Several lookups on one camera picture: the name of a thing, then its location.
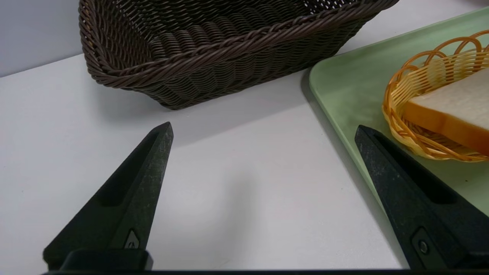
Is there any light green plastic tray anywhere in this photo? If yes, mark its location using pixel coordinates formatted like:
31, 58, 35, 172
309, 7, 489, 230

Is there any toy bread slice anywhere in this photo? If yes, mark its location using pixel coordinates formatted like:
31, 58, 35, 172
403, 68, 489, 156

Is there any small yellow wicker basket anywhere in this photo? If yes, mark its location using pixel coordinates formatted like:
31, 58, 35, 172
382, 30, 489, 163

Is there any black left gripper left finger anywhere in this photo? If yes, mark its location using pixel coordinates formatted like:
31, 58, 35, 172
43, 121, 174, 272

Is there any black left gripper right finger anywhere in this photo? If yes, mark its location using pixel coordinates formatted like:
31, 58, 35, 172
355, 125, 489, 270

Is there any dark brown wicker basket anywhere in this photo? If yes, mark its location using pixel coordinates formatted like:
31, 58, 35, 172
78, 0, 400, 111

